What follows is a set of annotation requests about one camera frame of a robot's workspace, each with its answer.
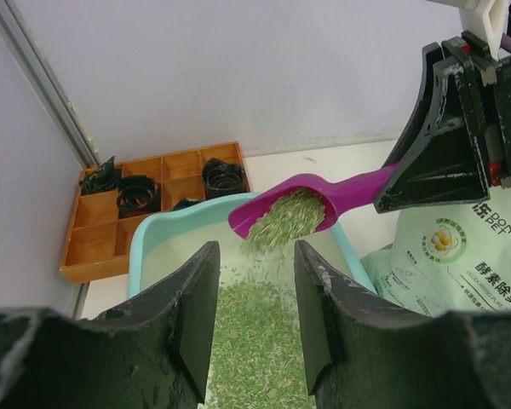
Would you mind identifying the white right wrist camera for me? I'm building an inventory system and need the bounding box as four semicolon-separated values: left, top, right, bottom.
431;0;509;61

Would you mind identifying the green cat litter bag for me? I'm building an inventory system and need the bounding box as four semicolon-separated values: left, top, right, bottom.
361;187;511;316

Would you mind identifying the black round part in tray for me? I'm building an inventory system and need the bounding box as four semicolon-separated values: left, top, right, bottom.
202;158;248;199

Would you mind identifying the magenta plastic litter scoop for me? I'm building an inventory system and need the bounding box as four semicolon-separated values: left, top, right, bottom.
227;164;397;247

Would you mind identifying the teal plastic litter box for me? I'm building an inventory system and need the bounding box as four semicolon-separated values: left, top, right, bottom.
126;191;380;325

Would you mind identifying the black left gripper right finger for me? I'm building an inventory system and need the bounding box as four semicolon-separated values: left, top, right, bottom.
294;240;511;408

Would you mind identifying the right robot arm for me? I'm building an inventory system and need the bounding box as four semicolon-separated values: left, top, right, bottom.
374;32;511;213

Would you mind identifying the black ring part in tray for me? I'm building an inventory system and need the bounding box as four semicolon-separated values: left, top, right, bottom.
116;175;161;219

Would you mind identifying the green litter pellets pile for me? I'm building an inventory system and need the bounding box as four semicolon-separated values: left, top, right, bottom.
204;189;324;408

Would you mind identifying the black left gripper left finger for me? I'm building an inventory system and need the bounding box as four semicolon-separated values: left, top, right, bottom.
0;241;220;408

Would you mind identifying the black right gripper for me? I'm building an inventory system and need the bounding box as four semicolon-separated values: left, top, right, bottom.
374;31;511;213

